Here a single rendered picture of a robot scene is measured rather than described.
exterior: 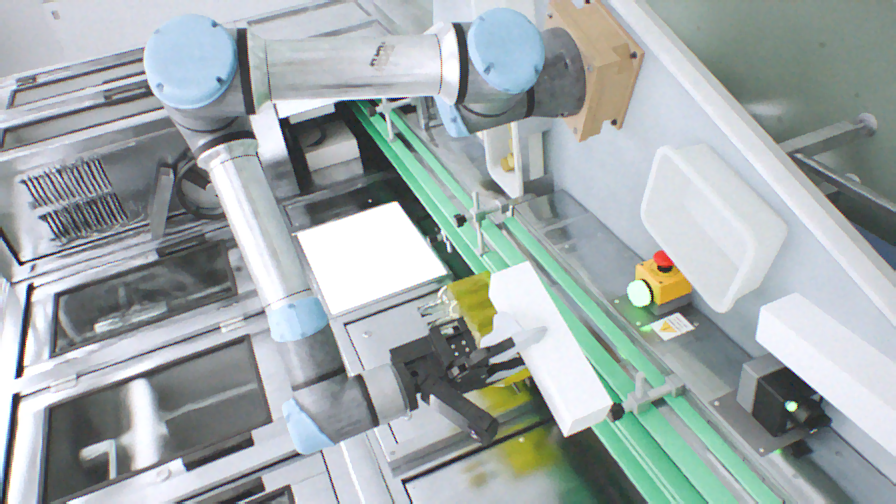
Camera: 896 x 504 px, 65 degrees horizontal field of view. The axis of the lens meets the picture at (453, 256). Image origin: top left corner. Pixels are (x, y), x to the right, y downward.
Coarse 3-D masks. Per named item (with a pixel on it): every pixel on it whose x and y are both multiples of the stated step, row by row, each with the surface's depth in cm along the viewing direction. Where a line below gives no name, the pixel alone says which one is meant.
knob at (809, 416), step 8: (808, 400) 96; (800, 408) 96; (808, 408) 95; (816, 408) 95; (792, 416) 96; (800, 416) 96; (808, 416) 95; (816, 416) 96; (824, 416) 96; (800, 424) 96; (808, 424) 95; (816, 424) 95; (824, 424) 95; (808, 432) 95
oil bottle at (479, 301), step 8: (472, 296) 151; (480, 296) 151; (488, 296) 150; (456, 304) 150; (464, 304) 149; (472, 304) 149; (480, 304) 149; (488, 304) 148; (448, 312) 150; (456, 312) 148; (464, 312) 147; (472, 312) 147
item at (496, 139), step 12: (492, 132) 166; (504, 132) 168; (516, 132) 150; (492, 144) 168; (504, 144) 169; (516, 144) 151; (492, 156) 170; (504, 156) 171; (516, 156) 153; (492, 168) 172; (516, 168) 155; (504, 180) 168; (516, 180) 157; (516, 192) 163
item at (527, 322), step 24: (528, 264) 103; (504, 288) 101; (528, 288) 101; (528, 312) 98; (552, 312) 99; (552, 336) 96; (528, 360) 99; (552, 360) 94; (576, 360) 95; (552, 384) 93; (576, 384) 93; (600, 384) 93; (552, 408) 96; (576, 408) 91; (600, 408) 91
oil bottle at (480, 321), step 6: (492, 306) 147; (480, 312) 146; (486, 312) 146; (492, 312) 146; (468, 318) 145; (474, 318) 145; (480, 318) 145; (486, 318) 145; (492, 318) 144; (468, 324) 144; (474, 324) 144; (480, 324) 143; (486, 324) 143; (492, 324) 143; (474, 330) 142; (480, 330) 143
